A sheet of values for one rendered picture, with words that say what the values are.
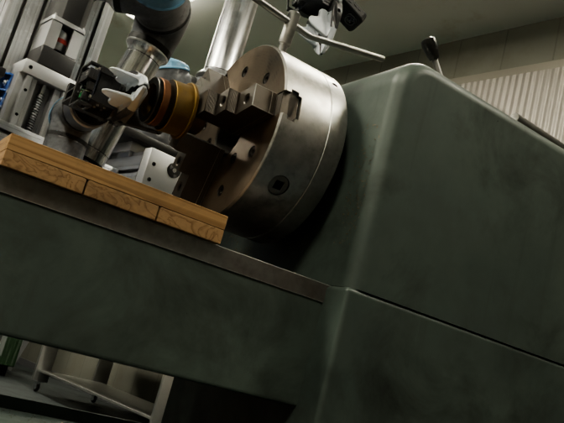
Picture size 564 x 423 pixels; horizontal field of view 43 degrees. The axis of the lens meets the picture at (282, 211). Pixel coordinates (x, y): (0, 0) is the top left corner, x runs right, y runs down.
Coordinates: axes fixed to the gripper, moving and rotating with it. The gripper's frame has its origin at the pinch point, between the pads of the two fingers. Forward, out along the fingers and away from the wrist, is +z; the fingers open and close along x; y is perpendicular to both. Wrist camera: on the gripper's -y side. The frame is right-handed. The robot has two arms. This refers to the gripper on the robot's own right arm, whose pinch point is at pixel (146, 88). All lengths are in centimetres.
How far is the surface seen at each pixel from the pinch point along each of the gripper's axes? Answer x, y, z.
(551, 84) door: 186, -313, -191
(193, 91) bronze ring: 2.9, -7.2, 0.1
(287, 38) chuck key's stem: 19.2, -20.9, -0.5
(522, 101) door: 176, -310, -210
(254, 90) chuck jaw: 3.4, -12.6, 10.0
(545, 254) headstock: -3, -73, 19
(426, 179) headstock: -0.7, -41.6, 18.7
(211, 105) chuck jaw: 1.0, -9.7, 3.0
